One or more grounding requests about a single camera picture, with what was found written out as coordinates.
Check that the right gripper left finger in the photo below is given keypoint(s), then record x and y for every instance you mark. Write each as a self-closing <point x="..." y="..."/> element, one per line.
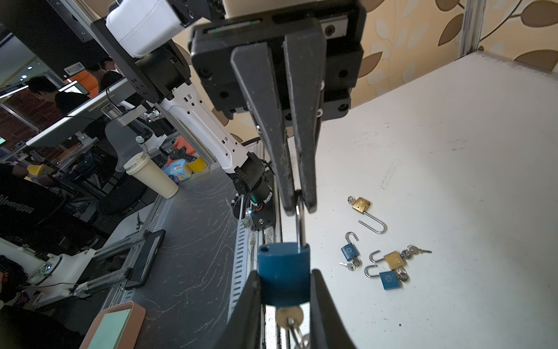
<point x="243" y="330"/>

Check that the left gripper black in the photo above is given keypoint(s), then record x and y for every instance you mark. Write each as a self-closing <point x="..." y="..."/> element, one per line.
<point x="238" y="71"/>

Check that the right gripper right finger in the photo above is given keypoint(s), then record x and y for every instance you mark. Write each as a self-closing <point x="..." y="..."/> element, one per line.
<point x="326" y="327"/>

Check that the blue padlock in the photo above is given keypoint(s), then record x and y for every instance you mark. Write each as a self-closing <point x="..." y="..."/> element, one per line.
<point x="351" y="252"/>
<point x="392" y="279"/>
<point x="284" y="271"/>

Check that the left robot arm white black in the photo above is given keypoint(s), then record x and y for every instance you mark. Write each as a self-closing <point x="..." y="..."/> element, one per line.
<point x="149" y="40"/>

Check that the blue padlock beside brass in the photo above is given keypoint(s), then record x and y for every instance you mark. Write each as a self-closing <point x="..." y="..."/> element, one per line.
<point x="392" y="279"/>

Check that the brass padlock with keys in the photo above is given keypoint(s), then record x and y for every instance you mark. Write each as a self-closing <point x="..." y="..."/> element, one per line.
<point x="396" y="260"/>

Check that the smartphone with pink case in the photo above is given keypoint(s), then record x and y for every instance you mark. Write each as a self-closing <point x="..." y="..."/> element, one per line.
<point x="116" y="327"/>

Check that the paper coffee cup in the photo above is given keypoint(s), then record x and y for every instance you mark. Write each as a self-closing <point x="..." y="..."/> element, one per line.
<point x="144" y="169"/>

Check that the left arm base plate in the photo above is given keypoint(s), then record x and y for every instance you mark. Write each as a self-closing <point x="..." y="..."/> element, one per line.
<point x="260" y="216"/>

